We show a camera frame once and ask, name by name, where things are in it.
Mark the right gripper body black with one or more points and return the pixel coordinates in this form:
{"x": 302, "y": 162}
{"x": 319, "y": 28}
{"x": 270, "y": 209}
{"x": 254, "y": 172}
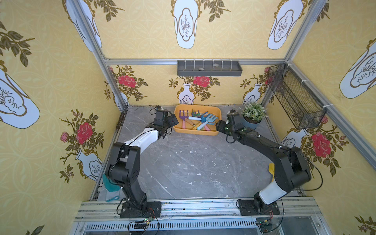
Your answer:
{"x": 222, "y": 126}

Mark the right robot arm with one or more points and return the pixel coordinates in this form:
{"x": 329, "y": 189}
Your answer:
{"x": 291, "y": 168}

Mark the grey wall shelf tray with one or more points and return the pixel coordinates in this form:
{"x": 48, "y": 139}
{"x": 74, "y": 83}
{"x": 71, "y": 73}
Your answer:
{"x": 209, "y": 68}

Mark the green rake wooden handle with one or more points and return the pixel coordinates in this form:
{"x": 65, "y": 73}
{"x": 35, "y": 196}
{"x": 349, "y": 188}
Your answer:
{"x": 196, "y": 114}

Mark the light blue hand rake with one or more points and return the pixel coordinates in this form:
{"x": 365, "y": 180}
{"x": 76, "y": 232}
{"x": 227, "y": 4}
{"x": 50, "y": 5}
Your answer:
{"x": 211, "y": 118}

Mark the green rubber glove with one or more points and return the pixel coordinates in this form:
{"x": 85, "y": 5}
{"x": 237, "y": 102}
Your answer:
{"x": 109, "y": 185}

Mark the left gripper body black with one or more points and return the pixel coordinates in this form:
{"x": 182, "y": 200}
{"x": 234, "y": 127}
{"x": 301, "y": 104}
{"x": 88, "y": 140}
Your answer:
{"x": 171, "y": 121}

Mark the black wire mesh basket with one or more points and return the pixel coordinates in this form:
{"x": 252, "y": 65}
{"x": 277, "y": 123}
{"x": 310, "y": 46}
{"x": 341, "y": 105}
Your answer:
{"x": 301, "y": 105}

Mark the potted green plant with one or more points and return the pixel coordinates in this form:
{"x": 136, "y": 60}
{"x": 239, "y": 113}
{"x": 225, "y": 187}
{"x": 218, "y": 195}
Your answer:
{"x": 252, "y": 114}

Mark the orange plastic storage tray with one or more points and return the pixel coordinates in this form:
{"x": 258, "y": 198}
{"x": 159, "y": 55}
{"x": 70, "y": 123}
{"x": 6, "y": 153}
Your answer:
{"x": 190, "y": 124}

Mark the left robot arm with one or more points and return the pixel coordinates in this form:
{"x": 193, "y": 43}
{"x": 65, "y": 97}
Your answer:
{"x": 123, "y": 167}

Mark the dark blue rake yellow handle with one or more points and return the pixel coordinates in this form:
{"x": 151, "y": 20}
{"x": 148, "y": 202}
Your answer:
{"x": 202, "y": 122}

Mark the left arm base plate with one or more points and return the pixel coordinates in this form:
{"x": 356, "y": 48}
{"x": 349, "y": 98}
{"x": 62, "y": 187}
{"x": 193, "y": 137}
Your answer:
{"x": 148, "y": 209}

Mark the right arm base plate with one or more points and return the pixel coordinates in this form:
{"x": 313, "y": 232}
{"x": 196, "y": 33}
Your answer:
{"x": 257, "y": 207}

